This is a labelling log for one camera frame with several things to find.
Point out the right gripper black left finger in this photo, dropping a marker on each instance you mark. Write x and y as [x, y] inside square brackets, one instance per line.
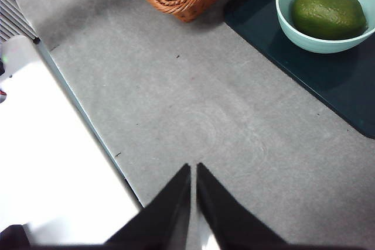
[164, 220]

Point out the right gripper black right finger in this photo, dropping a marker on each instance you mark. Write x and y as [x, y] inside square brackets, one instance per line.
[225, 220]

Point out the teal ribbed bowl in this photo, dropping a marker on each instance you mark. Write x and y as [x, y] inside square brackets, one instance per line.
[296, 37]

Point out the green avocado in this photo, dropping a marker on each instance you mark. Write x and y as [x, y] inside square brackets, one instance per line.
[328, 14]

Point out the black rectangular tray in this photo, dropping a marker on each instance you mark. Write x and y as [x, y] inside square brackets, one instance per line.
[322, 77]

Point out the white device with green light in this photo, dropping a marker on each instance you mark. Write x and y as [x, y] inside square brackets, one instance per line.
[17, 56]

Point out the grey ribbed panel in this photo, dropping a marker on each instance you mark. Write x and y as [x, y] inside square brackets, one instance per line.
[14, 18]

